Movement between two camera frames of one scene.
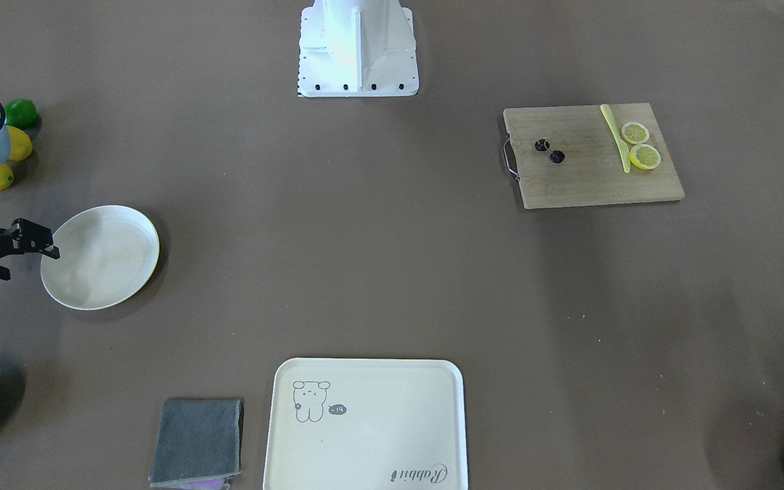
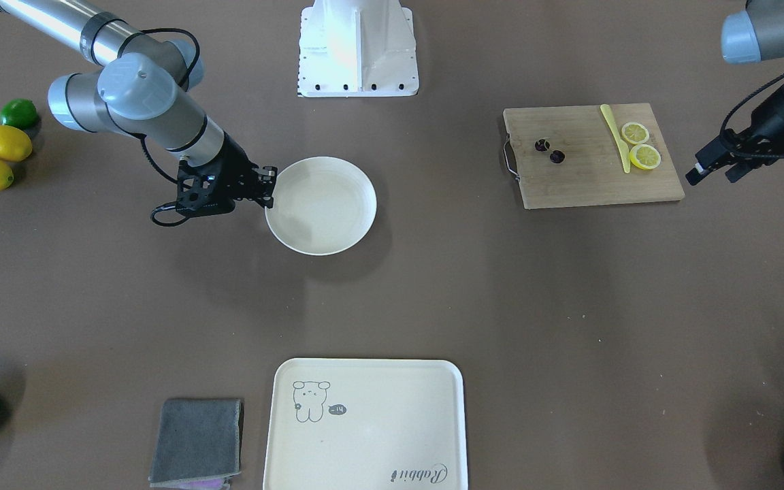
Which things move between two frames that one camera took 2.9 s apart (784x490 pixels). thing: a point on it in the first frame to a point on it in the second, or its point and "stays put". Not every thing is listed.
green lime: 21,113 stays put
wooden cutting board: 593,171 stays put
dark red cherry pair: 556,156 stays put
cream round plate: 107,254 to 322,205
